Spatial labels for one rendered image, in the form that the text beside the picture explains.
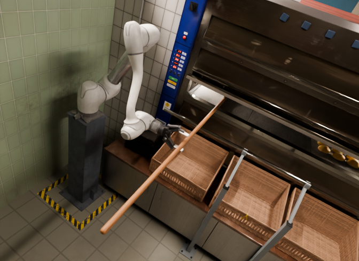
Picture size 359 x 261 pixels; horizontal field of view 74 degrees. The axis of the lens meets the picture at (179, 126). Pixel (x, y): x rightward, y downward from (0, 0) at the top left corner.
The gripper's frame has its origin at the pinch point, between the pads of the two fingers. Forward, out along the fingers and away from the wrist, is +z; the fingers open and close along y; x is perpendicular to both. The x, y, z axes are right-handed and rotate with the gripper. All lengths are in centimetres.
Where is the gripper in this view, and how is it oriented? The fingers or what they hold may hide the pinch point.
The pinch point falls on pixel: (184, 142)
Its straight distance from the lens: 163.6
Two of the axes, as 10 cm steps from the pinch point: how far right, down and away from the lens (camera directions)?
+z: 8.5, 4.7, -2.4
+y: -2.7, 7.8, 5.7
